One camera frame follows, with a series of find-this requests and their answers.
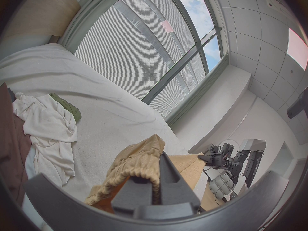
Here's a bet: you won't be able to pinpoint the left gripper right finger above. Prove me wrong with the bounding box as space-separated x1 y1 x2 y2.
158 151 202 209

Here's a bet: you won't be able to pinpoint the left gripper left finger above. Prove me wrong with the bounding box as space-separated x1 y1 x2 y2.
111 177 154 214

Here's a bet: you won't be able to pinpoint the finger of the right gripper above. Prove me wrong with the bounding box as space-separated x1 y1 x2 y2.
197 154 213 164

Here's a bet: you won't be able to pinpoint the tan shorts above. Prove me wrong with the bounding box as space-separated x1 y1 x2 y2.
84 134 205 214

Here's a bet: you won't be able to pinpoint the bed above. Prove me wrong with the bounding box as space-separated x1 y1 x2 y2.
0 0 227 226

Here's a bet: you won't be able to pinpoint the green garment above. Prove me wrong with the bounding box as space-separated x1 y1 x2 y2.
49 92 82 124

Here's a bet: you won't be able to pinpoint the pale bluish white garment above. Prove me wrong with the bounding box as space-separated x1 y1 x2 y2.
25 148 39 179

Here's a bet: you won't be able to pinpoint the brown garment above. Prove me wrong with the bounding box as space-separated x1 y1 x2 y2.
0 82 33 206

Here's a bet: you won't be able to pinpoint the window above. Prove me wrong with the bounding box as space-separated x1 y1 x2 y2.
73 0 229 120

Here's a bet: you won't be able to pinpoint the square ceiling light panel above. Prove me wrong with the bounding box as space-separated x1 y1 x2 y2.
286 27 308 71

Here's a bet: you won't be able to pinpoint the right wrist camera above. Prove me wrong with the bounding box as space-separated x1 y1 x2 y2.
208 143 222 155

